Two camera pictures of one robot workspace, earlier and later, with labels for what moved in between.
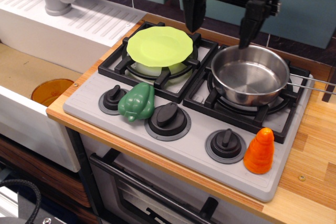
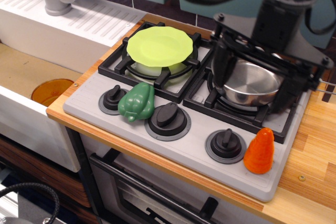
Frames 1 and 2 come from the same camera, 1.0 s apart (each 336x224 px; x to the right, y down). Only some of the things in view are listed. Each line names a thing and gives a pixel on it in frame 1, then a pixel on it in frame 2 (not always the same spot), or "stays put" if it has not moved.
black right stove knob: x=225 y=146 stays put
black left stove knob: x=108 y=102 stays put
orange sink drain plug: x=47 y=92 stays put
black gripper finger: x=256 y=11 to x=292 y=88
